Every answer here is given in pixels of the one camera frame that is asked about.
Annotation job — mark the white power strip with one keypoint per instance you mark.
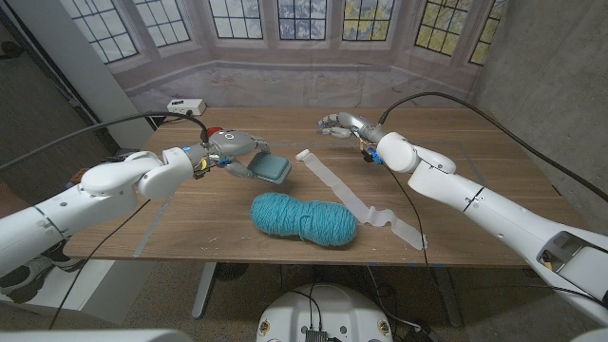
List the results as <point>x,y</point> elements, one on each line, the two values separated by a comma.
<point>186,107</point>

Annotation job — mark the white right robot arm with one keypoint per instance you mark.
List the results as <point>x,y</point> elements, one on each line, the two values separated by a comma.
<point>475,204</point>

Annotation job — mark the white floor platform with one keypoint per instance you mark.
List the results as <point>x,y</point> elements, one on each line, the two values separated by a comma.
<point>114,290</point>

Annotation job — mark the red plastic cup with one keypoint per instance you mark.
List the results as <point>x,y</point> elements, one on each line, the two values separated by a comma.
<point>214,130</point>

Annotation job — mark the grey table leg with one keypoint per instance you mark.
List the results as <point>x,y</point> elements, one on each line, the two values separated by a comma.
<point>204,290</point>
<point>449,299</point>

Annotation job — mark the teal yarn skein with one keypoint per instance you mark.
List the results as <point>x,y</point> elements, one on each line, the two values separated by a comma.
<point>304,219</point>

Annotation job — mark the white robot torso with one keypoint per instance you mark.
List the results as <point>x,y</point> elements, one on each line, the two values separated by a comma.
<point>328,309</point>

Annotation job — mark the black ribbed round object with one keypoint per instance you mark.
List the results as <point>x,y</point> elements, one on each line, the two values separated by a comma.
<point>233,271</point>

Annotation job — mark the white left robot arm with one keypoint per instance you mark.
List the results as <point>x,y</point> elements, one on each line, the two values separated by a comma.
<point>109,190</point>

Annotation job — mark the black remote control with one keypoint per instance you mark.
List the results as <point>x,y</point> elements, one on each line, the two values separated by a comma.
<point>114,158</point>

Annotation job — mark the printed window backdrop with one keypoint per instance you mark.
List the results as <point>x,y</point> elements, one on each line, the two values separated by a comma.
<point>285,71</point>

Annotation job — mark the orange block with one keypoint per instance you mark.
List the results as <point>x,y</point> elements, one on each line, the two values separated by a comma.
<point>78,176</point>

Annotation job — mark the teal ribbed case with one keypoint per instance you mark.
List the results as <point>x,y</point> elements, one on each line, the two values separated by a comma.
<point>271,167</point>

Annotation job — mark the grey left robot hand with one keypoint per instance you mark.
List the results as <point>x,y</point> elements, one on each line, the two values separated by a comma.
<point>233,141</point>

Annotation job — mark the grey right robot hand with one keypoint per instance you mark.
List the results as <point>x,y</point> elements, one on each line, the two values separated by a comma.
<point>354,123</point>

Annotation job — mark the white bandage strip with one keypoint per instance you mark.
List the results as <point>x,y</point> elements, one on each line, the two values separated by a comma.
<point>339,187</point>

